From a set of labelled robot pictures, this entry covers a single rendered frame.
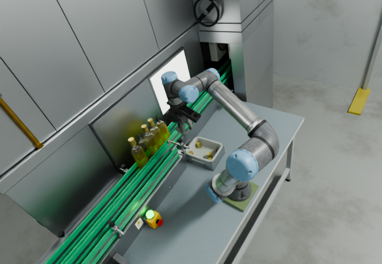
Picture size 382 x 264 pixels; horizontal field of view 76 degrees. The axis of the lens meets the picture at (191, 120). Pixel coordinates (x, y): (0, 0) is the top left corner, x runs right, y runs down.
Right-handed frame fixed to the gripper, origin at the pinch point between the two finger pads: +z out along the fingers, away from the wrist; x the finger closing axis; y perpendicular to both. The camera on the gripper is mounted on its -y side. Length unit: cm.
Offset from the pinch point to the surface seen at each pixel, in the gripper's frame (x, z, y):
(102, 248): 64, 26, 17
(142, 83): -16.7, -13.4, 42.0
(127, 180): 28, 26, 34
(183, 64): -59, -3, 42
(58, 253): 77, 23, 33
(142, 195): 32.4, 25.6, 16.6
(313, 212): -50, 118, -63
